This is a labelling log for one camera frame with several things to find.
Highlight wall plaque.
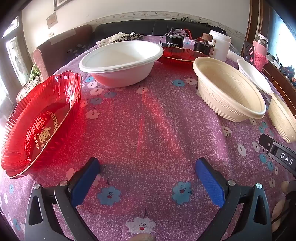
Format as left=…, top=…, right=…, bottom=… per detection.
left=46, top=11, right=58, bottom=29

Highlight large wood-framed mirror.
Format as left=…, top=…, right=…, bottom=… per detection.
left=240, top=0, right=296, bottom=70

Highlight black sofa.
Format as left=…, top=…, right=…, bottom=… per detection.
left=94, top=19, right=232, bottom=44

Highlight small cream patterned bowl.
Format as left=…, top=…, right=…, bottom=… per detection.
left=268, top=91, right=296, bottom=144

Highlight framed wall picture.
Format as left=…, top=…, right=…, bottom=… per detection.
left=54, top=0, right=77, bottom=11

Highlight bottle in pink knit sleeve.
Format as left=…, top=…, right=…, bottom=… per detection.
left=252, top=33, right=269, bottom=72

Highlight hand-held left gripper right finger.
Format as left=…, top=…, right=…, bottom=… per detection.
left=195, top=158, right=272, bottom=241

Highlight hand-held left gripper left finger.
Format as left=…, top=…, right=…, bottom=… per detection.
left=24, top=157, right=101, bottom=241

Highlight red plastic plate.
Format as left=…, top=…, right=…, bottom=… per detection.
left=157, top=48, right=210, bottom=66
left=0, top=71, right=82, bottom=179

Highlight person's right hand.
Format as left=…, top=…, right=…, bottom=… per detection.
left=271, top=181, right=290, bottom=233

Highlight large cream patterned bowl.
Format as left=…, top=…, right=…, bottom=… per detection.
left=193, top=57, right=267, bottom=122

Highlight black phone stand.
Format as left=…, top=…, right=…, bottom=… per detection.
left=243, top=40, right=255, bottom=63

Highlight white gloves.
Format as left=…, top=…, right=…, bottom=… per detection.
left=96, top=32, right=130, bottom=45

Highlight large white bowl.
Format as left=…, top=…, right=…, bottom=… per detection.
left=79, top=40, right=164, bottom=88

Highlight purple floral tablecloth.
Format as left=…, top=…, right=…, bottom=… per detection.
left=0, top=35, right=296, bottom=241

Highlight brown patterned blanket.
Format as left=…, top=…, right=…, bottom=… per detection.
left=16, top=75, right=44, bottom=103

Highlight black cylindrical motor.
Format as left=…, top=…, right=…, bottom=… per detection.
left=162, top=27, right=188, bottom=48

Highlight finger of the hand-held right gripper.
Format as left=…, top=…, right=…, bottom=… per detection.
left=259, top=134, right=296, bottom=179

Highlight dark jar with wooden lid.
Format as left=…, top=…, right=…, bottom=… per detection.
left=194, top=39, right=215, bottom=56

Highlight black device pile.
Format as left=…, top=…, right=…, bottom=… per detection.
left=67, top=43, right=87, bottom=52

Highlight green cloth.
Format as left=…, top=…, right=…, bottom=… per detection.
left=30, top=64, right=41, bottom=79

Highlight dark red armchair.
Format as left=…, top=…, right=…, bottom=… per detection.
left=32, top=24, right=94, bottom=79

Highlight white plastic jar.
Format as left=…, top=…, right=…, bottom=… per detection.
left=209, top=30, right=232, bottom=62

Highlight small white container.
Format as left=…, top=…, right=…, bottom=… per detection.
left=227, top=50, right=242, bottom=62

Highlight window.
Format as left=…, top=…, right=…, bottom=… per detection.
left=0, top=16, right=30, bottom=88

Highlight small white bowl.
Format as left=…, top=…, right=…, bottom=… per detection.
left=237, top=59, right=273, bottom=95

